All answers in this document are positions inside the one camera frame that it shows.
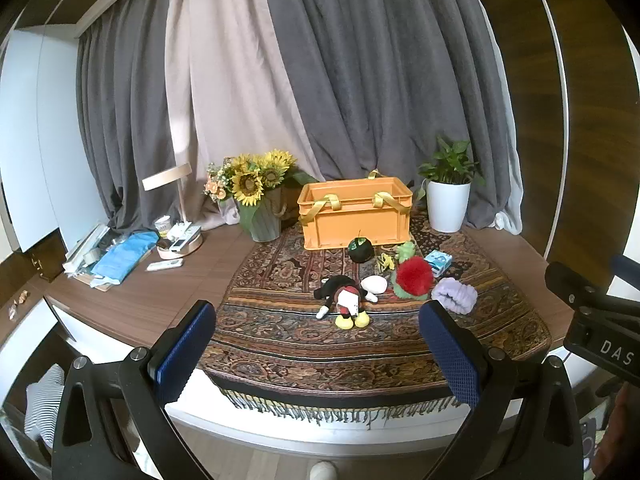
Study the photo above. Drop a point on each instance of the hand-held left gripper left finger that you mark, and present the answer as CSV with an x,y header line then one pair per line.
x,y
185,350

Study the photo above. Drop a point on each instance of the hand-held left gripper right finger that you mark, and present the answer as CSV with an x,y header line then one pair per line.
x,y
450,355

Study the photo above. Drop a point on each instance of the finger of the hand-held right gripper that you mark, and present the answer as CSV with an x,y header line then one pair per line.
x,y
567,282

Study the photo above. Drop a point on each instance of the red fluffy plush toy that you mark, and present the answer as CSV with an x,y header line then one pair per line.
x,y
412,275

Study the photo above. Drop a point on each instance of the pale egg-shaped sponge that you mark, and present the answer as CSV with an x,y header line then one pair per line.
x,y
374,285

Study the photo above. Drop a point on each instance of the black mouse plush toy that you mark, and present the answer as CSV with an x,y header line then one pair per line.
x,y
340,295

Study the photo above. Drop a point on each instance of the black plush apple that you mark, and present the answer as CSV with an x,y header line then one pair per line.
x,y
361,252

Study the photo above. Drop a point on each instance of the orange plastic crate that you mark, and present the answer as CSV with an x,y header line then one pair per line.
x,y
350,225

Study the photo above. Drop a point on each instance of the purple scrunchie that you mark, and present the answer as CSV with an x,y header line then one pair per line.
x,y
452,295

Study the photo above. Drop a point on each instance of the white remote control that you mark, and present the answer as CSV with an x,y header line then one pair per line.
x,y
164,265
184,233
180,245

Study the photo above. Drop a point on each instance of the white sheer curtain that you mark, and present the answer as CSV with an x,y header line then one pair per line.
x,y
510,210

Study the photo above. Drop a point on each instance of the blue tissue pack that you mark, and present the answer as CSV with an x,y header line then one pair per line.
x,y
440,262

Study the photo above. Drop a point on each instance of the blue cloth pouch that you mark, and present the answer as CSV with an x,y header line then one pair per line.
x,y
125,257

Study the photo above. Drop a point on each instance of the green frog plush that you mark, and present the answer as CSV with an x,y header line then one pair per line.
x,y
406,251

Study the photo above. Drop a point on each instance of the yellow small toy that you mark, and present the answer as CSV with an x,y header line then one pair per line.
x,y
384,262

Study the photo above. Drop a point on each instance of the patterned fringed table cloth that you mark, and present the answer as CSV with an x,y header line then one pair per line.
x,y
300,355

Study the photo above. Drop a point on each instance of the white paper cup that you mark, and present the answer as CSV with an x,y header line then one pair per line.
x,y
163,226

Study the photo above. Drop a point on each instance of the long white box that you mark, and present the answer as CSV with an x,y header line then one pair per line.
x,y
85,250

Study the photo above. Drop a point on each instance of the green plant in white pot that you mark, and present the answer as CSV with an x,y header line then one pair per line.
x,y
447,205

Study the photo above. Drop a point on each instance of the grey ribbed vase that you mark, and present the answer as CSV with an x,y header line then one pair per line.
x,y
262,222

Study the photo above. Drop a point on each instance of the striped cloth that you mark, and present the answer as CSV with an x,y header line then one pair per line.
x,y
42,400

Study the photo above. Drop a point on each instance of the pink flower bouquet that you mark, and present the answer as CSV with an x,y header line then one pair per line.
x,y
215,187

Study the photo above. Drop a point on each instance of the small brown ornament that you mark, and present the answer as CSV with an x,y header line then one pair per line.
x,y
20,305

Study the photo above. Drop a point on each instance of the white shoe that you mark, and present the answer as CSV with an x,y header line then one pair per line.
x,y
322,471

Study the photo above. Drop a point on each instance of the white vertical strip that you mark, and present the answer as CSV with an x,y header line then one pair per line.
x,y
564,110

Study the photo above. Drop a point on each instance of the white desk lamp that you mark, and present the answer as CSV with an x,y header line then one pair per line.
x,y
165,177

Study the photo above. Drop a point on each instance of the artificial sunflower bouquet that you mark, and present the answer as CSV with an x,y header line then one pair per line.
x,y
250,180

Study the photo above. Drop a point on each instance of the grey curtain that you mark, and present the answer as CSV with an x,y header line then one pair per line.
x,y
130,110
390,85

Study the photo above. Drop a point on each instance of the white wardrobe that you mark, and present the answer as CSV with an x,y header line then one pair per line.
x,y
30,135

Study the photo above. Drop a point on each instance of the beige curtain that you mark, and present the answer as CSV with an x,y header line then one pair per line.
x,y
225,85

